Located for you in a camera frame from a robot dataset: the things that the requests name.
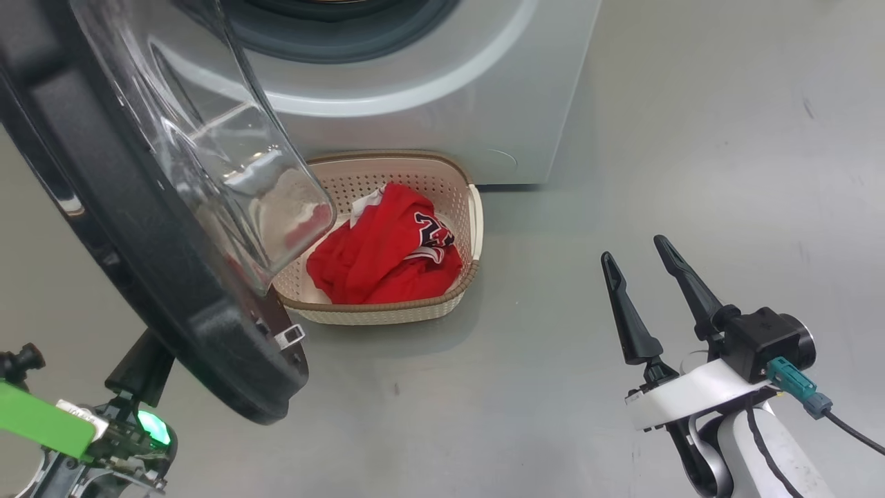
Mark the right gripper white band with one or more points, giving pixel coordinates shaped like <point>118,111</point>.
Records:
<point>691,394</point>

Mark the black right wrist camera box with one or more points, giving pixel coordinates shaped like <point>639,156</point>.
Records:
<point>764,342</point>

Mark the black glass washing machine door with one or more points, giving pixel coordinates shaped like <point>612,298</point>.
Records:
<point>138,228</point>

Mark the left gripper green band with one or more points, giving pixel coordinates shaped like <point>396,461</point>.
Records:
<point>48,422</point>

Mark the cream perforated laundry basket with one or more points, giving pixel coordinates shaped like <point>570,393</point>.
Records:
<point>387,312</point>

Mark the white washing machine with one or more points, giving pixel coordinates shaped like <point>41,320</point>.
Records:
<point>449,83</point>

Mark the red jersey navy lettering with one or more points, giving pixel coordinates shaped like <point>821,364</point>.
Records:
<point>401,232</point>

